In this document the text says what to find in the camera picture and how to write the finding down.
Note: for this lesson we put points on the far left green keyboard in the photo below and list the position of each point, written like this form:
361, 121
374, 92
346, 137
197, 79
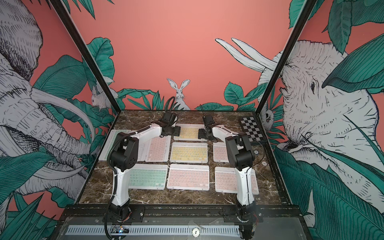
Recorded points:
110, 142

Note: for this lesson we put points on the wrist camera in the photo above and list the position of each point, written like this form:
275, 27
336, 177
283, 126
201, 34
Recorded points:
208, 121
169, 118

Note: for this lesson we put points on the small electronics board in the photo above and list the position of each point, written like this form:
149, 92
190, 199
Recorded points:
120, 230

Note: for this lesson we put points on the left white keyboard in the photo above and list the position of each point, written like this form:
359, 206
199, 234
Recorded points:
144, 144

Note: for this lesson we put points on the right black frame post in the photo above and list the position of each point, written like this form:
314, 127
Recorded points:
299, 25

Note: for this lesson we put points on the right middle pink keyboard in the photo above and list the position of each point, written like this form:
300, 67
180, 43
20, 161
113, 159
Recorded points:
220, 153

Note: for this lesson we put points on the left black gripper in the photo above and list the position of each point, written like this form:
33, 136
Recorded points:
178, 131

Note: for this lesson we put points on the green keyboard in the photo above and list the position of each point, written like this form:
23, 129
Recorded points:
148, 177
110, 142

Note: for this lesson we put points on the black frame post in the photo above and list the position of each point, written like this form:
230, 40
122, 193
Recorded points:
299, 25
67, 21

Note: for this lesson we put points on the black white checkerboard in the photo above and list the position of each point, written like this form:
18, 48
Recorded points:
252, 130

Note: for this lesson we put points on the white slotted cable duct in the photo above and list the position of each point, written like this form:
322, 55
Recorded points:
163, 230

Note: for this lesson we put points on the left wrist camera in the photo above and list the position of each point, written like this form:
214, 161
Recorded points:
169, 118

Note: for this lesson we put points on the round silver lock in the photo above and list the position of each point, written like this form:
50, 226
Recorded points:
196, 232

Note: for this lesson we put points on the left black frame post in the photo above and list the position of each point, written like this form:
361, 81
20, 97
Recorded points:
67, 21

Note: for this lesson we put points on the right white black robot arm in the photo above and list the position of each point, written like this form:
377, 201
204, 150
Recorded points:
241, 157

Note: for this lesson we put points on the black front mounting rail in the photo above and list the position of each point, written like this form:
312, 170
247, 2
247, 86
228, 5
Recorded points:
228, 213

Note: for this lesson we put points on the yellow keyboard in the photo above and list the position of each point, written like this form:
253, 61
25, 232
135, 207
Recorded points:
189, 132
196, 153

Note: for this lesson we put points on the right near pink keyboard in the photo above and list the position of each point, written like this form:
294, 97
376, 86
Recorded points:
225, 181

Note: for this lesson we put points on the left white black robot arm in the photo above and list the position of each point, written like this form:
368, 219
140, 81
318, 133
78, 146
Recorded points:
123, 156

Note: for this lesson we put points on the left pink keyboard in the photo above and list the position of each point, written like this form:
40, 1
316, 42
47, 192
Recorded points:
159, 149

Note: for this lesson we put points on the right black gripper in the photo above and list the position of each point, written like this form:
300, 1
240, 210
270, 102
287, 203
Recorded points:
201, 133

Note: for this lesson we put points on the near green keyboard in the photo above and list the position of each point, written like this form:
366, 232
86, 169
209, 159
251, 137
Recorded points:
148, 177

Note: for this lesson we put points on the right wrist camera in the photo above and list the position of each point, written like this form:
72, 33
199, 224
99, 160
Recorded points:
208, 121

